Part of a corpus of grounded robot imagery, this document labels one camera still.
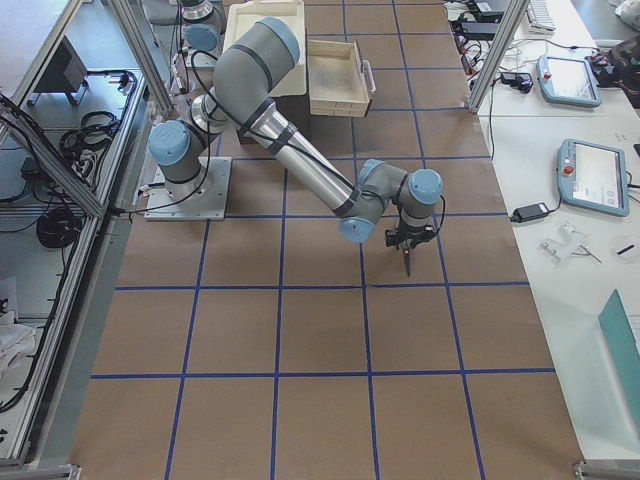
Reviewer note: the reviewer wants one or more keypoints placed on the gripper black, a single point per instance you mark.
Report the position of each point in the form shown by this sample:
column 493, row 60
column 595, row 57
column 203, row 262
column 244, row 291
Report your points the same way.
column 406, row 241

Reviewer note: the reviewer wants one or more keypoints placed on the grey orange scissors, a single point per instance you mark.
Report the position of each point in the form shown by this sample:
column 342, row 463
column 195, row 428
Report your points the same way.
column 408, row 260

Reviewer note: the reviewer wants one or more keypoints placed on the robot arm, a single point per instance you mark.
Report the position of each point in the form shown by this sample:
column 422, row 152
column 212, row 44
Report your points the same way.
column 204, row 23
column 243, row 77

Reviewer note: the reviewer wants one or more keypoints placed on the black power adapter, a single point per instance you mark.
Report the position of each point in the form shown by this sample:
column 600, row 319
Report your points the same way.
column 531, row 212

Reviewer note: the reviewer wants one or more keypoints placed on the dark wooden cabinet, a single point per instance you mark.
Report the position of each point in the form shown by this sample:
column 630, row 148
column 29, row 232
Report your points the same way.
column 278, row 120

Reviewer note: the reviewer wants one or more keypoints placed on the near blue teach pendant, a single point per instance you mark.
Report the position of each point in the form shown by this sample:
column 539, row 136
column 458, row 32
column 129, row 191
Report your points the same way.
column 593, row 177

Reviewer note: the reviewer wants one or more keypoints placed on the blue teach pendant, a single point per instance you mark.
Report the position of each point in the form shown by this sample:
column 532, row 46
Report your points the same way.
column 567, row 81
column 593, row 177

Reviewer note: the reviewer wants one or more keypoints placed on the teal board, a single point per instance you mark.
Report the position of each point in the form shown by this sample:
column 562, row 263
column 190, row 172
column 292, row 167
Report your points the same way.
column 623, row 349

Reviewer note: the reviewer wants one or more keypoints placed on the far blue teach pendant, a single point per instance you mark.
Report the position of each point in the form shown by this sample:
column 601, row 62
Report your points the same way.
column 567, row 81

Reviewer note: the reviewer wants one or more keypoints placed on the white plastic tray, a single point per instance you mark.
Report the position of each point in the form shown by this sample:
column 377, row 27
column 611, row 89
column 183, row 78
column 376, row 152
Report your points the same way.
column 268, row 38

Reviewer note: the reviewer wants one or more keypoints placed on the white crumpled cloth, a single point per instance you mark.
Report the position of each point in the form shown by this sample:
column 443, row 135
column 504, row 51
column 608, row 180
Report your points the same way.
column 17, row 340

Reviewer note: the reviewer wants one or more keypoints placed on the wooden drawer white handle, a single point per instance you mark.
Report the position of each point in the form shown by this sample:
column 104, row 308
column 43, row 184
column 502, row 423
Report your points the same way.
column 341, row 82

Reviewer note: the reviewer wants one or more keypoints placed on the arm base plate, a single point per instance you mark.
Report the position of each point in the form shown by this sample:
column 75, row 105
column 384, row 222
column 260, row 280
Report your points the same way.
column 204, row 198

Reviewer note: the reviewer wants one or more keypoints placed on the aluminium frame post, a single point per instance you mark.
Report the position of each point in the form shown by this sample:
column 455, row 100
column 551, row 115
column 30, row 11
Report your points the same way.
column 505, row 33

